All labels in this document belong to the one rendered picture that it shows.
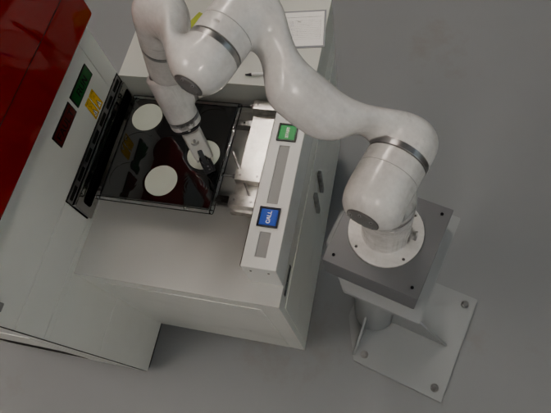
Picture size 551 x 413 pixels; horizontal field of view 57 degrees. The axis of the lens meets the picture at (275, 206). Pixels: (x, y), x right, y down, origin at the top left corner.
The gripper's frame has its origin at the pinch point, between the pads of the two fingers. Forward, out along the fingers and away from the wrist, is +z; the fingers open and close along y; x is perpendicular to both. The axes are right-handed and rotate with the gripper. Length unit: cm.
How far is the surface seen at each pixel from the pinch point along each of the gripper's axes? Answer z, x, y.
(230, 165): 8.4, -5.9, 6.5
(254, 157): 4.3, -13.3, 0.1
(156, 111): -7.6, 8.4, 26.8
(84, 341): 34, 59, -11
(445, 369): 110, -49, -37
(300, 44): -12.4, -40.4, 20.0
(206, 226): 13.8, 8.1, -8.2
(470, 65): 69, -137, 79
